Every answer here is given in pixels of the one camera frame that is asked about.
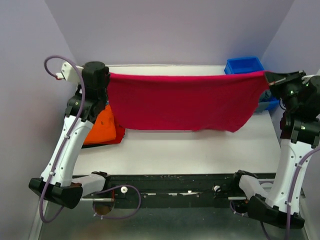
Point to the grey crumpled t shirt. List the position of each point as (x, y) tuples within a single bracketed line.
[(263, 101)]

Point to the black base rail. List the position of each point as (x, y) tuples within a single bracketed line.
[(169, 191)]

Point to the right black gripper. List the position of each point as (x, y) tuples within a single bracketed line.
[(276, 81)]

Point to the red folded t shirt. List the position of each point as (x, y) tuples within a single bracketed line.
[(120, 133)]

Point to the blue plastic bin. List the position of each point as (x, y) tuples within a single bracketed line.
[(245, 65)]

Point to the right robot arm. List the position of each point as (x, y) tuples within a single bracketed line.
[(299, 139)]

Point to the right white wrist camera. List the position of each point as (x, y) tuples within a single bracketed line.
[(306, 78)]

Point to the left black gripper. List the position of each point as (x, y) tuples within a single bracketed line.
[(107, 76)]

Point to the magenta t shirt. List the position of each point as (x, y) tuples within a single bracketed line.
[(185, 103)]

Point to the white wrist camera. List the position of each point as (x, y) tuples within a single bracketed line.
[(306, 78), (68, 73)]

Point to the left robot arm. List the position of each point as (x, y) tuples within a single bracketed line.
[(56, 183)]

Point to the orange folded t shirt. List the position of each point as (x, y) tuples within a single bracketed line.
[(103, 130)]

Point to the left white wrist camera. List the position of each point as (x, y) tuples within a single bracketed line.
[(68, 73)]

